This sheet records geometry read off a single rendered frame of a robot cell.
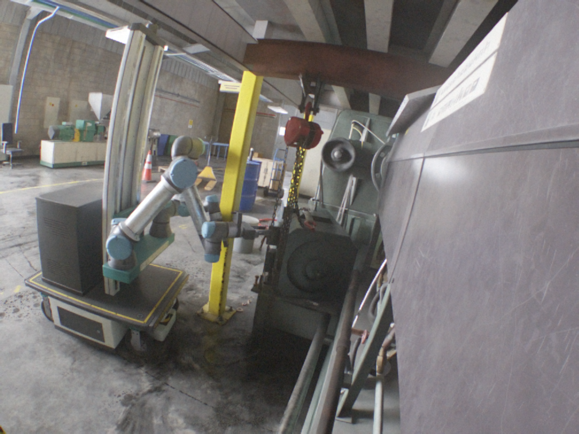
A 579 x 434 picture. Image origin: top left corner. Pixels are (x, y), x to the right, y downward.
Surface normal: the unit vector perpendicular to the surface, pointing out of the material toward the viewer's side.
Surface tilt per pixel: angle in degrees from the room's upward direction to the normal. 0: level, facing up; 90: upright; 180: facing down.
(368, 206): 90
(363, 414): 0
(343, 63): 90
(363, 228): 90
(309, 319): 90
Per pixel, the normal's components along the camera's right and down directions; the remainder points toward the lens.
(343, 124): -0.27, 0.18
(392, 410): 0.19, -0.95
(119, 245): 0.33, 0.39
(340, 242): 0.07, 0.25
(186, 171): 0.51, 0.20
